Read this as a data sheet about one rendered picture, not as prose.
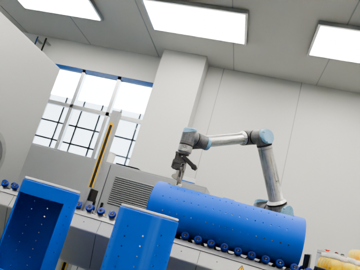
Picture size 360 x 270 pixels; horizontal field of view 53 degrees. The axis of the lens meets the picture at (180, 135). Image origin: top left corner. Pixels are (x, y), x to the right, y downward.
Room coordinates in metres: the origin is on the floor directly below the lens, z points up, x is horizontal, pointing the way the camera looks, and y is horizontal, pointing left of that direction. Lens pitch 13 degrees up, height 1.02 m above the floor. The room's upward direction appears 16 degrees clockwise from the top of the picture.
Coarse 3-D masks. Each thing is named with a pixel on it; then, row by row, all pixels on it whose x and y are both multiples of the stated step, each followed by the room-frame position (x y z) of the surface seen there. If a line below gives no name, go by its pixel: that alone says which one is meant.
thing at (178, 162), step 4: (176, 152) 2.26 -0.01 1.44; (180, 152) 2.24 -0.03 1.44; (184, 152) 2.23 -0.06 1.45; (176, 156) 2.27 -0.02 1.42; (180, 156) 2.26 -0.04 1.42; (172, 160) 2.24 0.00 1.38; (176, 160) 2.24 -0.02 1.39; (180, 160) 2.25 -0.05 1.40; (172, 164) 2.25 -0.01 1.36; (176, 164) 2.24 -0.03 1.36; (180, 164) 2.24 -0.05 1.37; (184, 164) 2.23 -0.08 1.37; (172, 168) 2.27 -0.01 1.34; (176, 168) 2.24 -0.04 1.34; (184, 168) 2.26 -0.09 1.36
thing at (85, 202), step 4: (88, 188) 2.28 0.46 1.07; (92, 188) 2.30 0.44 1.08; (88, 192) 2.28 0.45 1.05; (92, 192) 2.28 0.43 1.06; (96, 192) 2.34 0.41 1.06; (88, 196) 2.29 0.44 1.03; (92, 196) 2.30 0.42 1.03; (96, 196) 2.36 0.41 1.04; (84, 200) 2.28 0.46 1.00; (88, 200) 2.28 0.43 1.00; (92, 200) 2.32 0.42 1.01; (84, 204) 2.28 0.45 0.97; (88, 204) 2.32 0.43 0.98; (84, 208) 2.28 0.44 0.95
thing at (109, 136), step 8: (112, 112) 2.66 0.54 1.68; (120, 112) 2.67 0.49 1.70; (112, 120) 2.66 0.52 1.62; (112, 128) 2.65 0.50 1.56; (104, 136) 2.66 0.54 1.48; (112, 136) 2.68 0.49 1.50; (104, 144) 2.66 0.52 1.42; (104, 152) 2.65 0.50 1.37; (96, 160) 2.66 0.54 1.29; (104, 160) 2.67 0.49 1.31; (96, 168) 2.66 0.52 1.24; (96, 176) 2.65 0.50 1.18; (88, 184) 2.66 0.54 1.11; (96, 184) 2.67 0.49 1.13; (64, 264) 2.66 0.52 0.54
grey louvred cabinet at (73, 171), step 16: (32, 144) 4.16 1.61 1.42; (32, 160) 4.15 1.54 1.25; (48, 160) 4.10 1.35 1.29; (64, 160) 4.06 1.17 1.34; (80, 160) 4.02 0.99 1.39; (32, 176) 4.13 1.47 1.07; (48, 176) 4.09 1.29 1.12; (64, 176) 4.05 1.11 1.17; (80, 176) 4.01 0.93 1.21; (112, 176) 3.93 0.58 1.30; (128, 176) 3.89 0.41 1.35; (144, 176) 3.85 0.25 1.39; (160, 176) 3.83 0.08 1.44; (80, 192) 3.99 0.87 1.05; (112, 192) 3.91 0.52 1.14; (128, 192) 3.87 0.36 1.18; (144, 192) 3.83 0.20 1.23; (208, 192) 4.05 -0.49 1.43; (96, 208) 3.95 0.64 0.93; (112, 208) 3.90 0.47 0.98; (144, 208) 3.83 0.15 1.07; (192, 240) 3.72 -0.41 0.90
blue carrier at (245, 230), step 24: (168, 192) 2.10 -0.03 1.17; (192, 192) 2.10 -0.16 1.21; (192, 216) 2.03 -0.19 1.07; (216, 216) 2.00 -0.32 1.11; (240, 216) 1.99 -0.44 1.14; (264, 216) 1.97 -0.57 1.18; (288, 216) 1.98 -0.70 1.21; (216, 240) 2.04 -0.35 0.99; (240, 240) 1.99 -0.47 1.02; (264, 240) 1.94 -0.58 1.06; (288, 240) 1.91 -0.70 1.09; (288, 264) 1.97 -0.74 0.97
